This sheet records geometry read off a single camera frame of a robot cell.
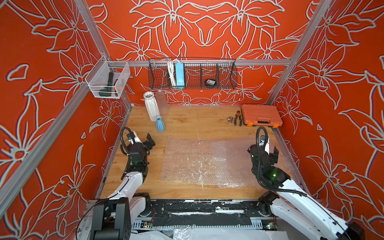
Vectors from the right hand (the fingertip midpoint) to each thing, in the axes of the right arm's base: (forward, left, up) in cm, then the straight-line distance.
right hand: (262, 145), depth 77 cm
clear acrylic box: (+35, +90, +17) cm, 98 cm away
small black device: (+41, +26, +11) cm, 49 cm away
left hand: (+6, +67, -3) cm, 67 cm away
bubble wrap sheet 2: (-1, +12, -17) cm, 21 cm away
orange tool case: (+36, -15, -15) cm, 41 cm away
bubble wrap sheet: (-2, +35, -17) cm, 39 cm away
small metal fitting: (+31, +10, -16) cm, 36 cm away
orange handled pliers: (+37, +2, -16) cm, 41 cm away
